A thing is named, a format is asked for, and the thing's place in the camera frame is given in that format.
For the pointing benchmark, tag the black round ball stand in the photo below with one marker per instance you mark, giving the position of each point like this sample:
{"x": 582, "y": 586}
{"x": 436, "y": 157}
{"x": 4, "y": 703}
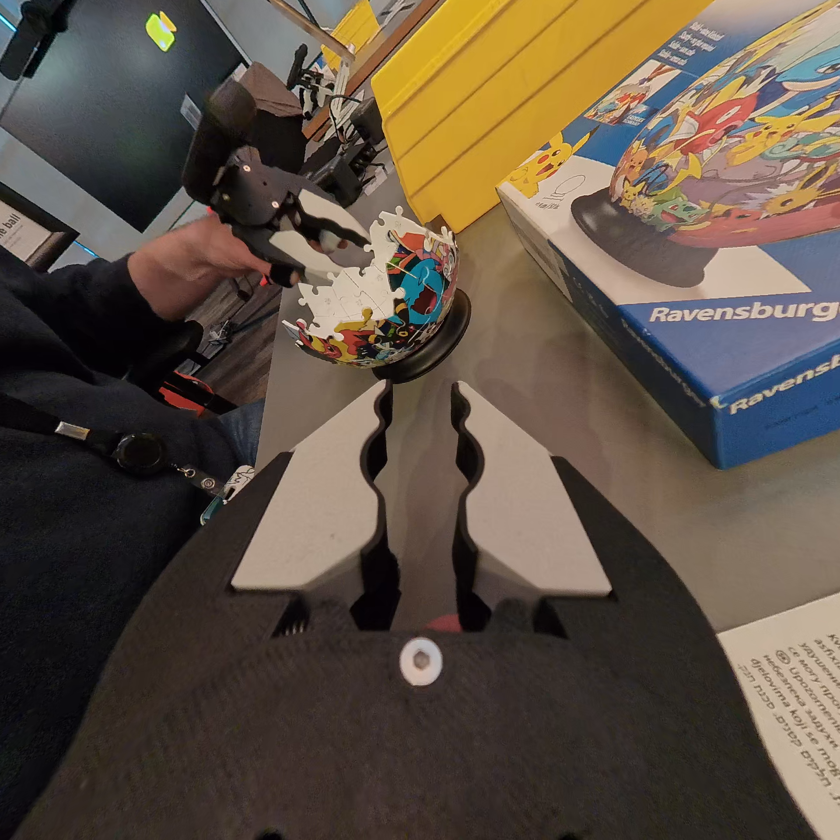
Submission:
{"x": 433, "y": 358}

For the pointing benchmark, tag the blue puzzle box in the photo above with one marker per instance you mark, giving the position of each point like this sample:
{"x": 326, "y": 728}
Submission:
{"x": 722, "y": 367}

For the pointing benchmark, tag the black office chair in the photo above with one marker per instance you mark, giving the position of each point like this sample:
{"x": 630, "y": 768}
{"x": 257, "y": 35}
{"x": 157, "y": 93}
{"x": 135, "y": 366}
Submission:
{"x": 164, "y": 348}

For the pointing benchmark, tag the person's left forearm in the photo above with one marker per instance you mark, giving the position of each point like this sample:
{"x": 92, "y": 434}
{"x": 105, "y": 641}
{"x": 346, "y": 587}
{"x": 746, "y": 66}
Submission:
{"x": 72, "y": 308}

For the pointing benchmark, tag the brown wooden table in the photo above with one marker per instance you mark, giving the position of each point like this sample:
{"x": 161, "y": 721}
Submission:
{"x": 367, "y": 72}

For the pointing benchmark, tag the person's dark clothed torso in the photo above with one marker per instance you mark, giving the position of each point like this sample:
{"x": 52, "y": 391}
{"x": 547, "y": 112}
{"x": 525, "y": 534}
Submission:
{"x": 85, "y": 590}

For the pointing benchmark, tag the yellow plastic bin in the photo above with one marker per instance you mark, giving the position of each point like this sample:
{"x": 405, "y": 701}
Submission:
{"x": 512, "y": 98}

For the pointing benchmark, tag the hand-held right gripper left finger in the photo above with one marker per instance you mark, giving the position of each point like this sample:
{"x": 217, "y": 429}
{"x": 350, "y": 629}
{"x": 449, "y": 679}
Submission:
{"x": 308, "y": 518}

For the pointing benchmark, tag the black framed white sign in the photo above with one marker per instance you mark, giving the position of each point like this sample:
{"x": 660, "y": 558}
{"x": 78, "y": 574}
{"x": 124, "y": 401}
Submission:
{"x": 26, "y": 229}

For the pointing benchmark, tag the white printed instruction sheet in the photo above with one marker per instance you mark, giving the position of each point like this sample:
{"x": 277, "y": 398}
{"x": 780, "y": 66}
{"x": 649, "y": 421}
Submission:
{"x": 787, "y": 695}

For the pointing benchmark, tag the person's left hand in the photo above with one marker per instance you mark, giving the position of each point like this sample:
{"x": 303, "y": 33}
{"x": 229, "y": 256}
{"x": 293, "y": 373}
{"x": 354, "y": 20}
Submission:
{"x": 190, "y": 269}

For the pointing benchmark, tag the person's blue jeans leg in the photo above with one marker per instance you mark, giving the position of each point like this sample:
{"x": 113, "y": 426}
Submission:
{"x": 243, "y": 426}

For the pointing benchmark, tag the colourful half-built puzzle ball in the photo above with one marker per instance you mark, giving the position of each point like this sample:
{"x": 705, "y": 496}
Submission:
{"x": 420, "y": 295}

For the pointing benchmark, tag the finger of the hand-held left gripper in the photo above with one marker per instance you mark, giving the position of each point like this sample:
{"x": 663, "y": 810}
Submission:
{"x": 302, "y": 253}
{"x": 328, "y": 213}

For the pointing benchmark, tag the black wall screen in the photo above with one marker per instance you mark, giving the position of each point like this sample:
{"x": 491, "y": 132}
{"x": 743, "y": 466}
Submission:
{"x": 98, "y": 111}

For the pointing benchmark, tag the white small robot arm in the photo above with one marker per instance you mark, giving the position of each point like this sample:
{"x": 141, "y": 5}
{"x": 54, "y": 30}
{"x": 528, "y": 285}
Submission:
{"x": 315, "y": 88}

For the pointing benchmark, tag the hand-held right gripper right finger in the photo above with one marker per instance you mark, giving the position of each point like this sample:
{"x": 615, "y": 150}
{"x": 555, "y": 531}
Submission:
{"x": 525, "y": 525}

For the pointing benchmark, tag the single colourful-faced jigsaw piece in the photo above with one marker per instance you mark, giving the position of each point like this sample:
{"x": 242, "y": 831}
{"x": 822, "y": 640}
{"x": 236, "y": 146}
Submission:
{"x": 337, "y": 243}

